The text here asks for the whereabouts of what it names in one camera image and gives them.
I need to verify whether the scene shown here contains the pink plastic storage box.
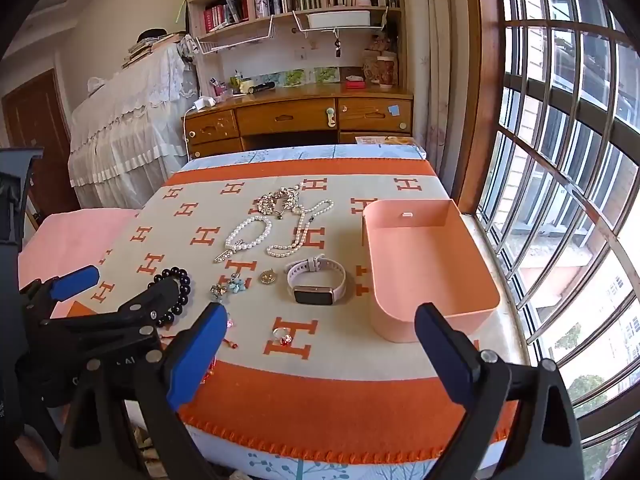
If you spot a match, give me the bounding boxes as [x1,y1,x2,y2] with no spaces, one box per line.
[361,199,502,343]

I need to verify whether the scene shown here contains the food picture box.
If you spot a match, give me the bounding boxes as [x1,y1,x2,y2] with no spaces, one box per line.
[355,135,416,147]

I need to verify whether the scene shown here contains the pink band smartwatch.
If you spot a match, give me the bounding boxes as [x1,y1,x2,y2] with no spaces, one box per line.
[286,255,347,305]

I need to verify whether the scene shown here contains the black bead bracelet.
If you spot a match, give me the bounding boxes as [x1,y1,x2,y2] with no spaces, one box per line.
[147,266,192,328]

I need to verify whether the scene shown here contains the white wire rack with basin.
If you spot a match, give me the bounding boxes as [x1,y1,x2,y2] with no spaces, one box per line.
[292,7,390,36]

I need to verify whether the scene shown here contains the pale floral curtain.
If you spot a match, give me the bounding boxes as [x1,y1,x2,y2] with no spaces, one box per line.
[400,0,481,196]

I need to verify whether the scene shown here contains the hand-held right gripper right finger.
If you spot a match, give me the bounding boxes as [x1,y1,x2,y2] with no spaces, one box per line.
[414,302,586,480]

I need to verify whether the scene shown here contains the white lace covered piano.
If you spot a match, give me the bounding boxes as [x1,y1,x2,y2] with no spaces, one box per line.
[67,42,198,211]

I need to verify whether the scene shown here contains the pearl bracelet with charm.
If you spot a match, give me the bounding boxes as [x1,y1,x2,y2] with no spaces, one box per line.
[214,215,273,264]

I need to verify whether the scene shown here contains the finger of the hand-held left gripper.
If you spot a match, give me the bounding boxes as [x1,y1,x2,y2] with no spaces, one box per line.
[47,276,182,348]
[19,264,101,328]

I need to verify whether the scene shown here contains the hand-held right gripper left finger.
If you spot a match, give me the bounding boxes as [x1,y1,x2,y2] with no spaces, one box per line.
[59,302,231,480]

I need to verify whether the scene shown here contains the orange beige printed blanket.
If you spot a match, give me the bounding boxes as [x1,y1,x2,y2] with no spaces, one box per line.
[65,157,518,463]

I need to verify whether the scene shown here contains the row of red books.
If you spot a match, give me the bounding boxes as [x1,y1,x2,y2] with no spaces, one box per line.
[202,2,251,33]

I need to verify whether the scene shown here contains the long pearl necklace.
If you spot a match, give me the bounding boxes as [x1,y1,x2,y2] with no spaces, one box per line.
[266,199,335,259]

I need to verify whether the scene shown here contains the barred window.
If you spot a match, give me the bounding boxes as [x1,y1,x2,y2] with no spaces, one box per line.
[475,0,640,461]

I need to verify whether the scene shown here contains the wooden bookshelf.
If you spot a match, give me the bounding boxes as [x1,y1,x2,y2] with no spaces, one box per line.
[185,0,406,92]

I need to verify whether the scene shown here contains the white plastic basin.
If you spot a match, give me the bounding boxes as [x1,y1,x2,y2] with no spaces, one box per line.
[306,10,372,28]

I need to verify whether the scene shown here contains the beige decoration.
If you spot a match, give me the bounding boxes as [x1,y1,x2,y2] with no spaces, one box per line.
[369,32,397,57]

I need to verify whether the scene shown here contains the red cord bracelet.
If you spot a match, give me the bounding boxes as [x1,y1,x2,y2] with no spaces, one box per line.
[200,317,239,386]

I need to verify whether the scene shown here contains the empty white wire rack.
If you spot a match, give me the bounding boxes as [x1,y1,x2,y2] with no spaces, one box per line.
[195,14,278,55]

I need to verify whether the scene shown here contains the white charger cable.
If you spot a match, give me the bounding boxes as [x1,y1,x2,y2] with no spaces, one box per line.
[182,106,198,158]

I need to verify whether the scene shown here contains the brown wooden door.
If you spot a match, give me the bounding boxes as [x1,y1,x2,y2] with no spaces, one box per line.
[0,69,81,216]

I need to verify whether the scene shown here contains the rhinestone necklace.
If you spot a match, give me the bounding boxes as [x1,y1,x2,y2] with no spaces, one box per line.
[250,183,304,221]

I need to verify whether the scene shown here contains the brown woven jar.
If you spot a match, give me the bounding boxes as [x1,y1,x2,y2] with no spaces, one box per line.
[362,50,381,83]

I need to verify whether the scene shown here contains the wooden window frame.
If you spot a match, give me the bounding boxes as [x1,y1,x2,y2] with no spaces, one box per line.
[457,0,507,213]

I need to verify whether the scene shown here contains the red white patterned jar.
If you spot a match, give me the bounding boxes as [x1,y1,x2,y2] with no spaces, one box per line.
[375,55,397,86]

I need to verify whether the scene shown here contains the stack of books on piano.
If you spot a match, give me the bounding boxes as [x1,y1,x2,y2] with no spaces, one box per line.
[122,30,188,68]

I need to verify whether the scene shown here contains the wooden desk with drawers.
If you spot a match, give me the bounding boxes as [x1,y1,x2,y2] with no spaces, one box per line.
[182,85,416,158]

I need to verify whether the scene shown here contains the pink bedsheet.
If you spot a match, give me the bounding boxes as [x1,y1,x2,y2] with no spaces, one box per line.
[17,210,141,321]

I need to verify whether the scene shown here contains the strip of green picture cards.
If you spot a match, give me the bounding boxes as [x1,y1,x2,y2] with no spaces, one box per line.
[270,66,341,86]

